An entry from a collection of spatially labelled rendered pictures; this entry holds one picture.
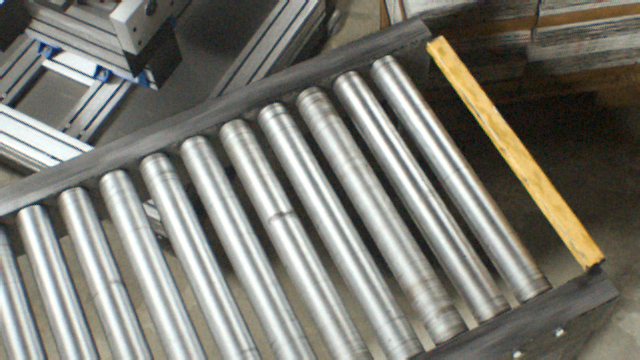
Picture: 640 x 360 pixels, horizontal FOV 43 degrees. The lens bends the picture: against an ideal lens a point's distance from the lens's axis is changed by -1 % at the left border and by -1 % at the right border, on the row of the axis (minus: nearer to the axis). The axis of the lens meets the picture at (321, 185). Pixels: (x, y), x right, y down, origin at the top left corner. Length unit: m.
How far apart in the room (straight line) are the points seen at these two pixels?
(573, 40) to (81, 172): 1.22
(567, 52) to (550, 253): 0.48
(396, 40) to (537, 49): 0.73
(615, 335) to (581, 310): 0.89
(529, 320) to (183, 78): 1.24
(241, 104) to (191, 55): 0.87
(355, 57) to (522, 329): 0.50
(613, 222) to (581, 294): 1.01
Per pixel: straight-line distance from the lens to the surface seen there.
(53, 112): 2.12
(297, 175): 1.19
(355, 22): 2.42
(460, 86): 1.25
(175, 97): 2.05
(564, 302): 1.12
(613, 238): 2.11
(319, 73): 1.29
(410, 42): 1.32
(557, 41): 2.00
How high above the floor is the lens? 1.81
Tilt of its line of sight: 60 degrees down
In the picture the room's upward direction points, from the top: 6 degrees counter-clockwise
